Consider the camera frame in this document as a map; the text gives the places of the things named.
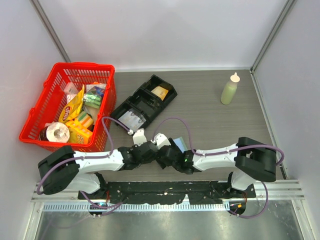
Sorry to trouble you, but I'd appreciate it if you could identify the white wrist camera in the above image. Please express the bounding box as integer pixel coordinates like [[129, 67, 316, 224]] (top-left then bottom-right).
[[132, 128, 147, 146], [153, 133, 171, 150]]

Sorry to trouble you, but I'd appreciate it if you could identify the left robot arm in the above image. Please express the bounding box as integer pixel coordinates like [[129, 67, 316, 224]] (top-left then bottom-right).
[[36, 141, 159, 199]]

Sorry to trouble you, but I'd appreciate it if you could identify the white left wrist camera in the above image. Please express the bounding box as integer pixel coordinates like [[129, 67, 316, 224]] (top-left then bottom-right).
[[132, 128, 147, 146]]

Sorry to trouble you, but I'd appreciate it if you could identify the red plastic shopping basket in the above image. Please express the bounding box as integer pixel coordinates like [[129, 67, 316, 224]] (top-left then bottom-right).
[[19, 62, 117, 152]]

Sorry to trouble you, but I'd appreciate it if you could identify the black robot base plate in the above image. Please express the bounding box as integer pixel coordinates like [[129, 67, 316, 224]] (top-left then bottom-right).
[[87, 181, 256, 205]]

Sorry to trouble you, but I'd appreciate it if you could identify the black plastic organizer tray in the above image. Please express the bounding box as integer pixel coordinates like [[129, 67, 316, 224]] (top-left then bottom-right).
[[110, 74, 178, 129]]

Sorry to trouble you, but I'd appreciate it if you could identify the green sponge pack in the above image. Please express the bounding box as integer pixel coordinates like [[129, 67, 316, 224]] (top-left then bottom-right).
[[83, 93, 103, 109]]

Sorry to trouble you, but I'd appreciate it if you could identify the green leather card holder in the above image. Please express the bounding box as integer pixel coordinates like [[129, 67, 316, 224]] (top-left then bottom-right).
[[173, 137, 188, 153]]

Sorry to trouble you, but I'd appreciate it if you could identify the white card in tray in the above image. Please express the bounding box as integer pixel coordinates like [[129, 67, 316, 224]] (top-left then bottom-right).
[[118, 111, 136, 130]]

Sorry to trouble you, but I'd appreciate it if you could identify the white small packet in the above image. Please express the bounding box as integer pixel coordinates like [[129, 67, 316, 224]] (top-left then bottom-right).
[[63, 82, 79, 95]]

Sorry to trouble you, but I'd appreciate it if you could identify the dark round can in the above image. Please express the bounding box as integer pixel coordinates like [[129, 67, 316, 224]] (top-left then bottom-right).
[[38, 126, 49, 142]]

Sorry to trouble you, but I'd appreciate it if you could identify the green yellow sponge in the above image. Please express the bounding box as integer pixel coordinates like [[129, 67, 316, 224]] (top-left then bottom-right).
[[75, 111, 94, 129]]

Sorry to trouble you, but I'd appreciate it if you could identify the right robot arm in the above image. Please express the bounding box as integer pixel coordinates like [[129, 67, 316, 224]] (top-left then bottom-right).
[[153, 133, 278, 198]]

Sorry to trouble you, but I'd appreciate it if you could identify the yellow snack bag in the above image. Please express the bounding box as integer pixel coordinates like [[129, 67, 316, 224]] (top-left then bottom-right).
[[58, 84, 85, 124]]

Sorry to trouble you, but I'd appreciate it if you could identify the yellow cracker box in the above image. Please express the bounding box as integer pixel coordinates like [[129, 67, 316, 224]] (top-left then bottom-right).
[[65, 120, 93, 145]]

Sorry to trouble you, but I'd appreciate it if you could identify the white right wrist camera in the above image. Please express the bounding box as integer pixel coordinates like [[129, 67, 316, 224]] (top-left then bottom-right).
[[153, 133, 171, 150]]

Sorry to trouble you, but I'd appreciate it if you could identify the aluminium front rail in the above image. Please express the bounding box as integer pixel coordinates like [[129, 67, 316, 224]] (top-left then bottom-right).
[[31, 180, 305, 216]]

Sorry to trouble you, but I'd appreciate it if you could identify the tan card in tray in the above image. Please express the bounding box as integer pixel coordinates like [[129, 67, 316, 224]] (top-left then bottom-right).
[[151, 86, 169, 101]]

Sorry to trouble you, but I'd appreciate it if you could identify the toilet paper roll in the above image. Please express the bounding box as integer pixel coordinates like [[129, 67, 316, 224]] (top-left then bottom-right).
[[46, 122, 70, 143]]

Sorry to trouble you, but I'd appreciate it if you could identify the white credit card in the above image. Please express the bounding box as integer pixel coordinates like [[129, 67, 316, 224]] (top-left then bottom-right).
[[129, 112, 146, 132]]

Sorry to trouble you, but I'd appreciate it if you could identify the green squeeze bottle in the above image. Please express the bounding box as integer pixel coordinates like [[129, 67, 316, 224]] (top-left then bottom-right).
[[220, 72, 240, 105]]

